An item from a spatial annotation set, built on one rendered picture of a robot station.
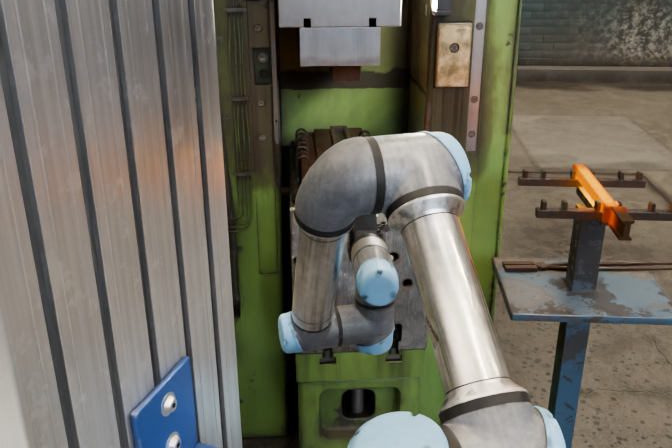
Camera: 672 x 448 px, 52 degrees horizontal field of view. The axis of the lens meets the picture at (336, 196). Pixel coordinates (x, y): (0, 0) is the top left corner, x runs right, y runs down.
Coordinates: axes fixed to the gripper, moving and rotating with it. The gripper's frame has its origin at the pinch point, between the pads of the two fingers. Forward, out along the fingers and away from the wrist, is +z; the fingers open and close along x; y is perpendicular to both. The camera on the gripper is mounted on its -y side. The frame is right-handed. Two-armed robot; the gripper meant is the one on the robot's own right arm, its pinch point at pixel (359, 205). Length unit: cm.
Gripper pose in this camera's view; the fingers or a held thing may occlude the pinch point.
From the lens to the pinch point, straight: 154.0
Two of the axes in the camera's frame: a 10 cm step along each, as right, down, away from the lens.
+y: 0.0, 9.3, 3.6
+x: 10.0, -0.3, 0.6
